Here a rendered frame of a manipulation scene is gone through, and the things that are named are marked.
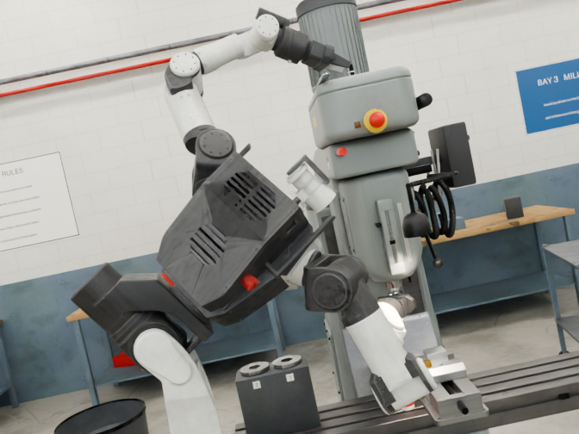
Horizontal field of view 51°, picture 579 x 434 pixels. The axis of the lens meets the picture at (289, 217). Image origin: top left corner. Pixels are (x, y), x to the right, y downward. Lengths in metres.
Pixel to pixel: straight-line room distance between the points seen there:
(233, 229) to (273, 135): 4.77
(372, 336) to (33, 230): 5.39
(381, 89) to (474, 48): 4.85
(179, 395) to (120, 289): 0.27
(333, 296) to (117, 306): 0.47
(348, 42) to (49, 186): 4.76
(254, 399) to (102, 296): 0.66
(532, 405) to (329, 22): 1.30
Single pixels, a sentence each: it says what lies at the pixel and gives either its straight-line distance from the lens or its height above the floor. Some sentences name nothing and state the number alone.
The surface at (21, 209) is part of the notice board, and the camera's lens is 6.48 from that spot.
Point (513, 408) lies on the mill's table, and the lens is 1.92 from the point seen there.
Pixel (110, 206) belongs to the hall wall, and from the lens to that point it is 6.20.
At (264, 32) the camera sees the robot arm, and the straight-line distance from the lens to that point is 1.70.
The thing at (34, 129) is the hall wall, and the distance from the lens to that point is 6.44.
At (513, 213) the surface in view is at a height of 0.92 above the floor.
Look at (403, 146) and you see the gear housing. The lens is 1.69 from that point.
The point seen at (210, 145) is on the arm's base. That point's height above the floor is 1.78.
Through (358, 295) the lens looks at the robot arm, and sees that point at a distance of 1.31.
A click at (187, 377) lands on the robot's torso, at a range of 1.37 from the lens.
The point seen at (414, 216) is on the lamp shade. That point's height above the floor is 1.50.
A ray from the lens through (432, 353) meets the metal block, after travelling 1.88.
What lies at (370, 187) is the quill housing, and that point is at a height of 1.59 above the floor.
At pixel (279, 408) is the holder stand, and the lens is 1.85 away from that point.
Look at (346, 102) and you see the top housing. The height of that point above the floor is 1.82.
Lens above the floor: 1.67
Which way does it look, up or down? 4 degrees down
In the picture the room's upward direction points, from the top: 12 degrees counter-clockwise
